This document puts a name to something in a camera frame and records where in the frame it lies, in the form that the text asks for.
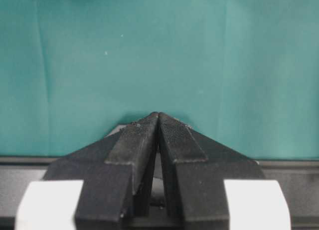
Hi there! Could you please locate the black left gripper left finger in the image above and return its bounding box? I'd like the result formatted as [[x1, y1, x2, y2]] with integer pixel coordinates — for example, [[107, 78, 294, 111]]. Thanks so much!
[[44, 112, 159, 222]]

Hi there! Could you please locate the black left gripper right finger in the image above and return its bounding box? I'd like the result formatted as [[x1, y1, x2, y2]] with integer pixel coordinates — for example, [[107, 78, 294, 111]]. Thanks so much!
[[159, 113, 265, 218]]

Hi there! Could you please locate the green table cloth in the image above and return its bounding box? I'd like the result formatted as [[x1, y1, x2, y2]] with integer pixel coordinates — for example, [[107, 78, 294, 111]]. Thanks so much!
[[0, 0, 319, 159]]

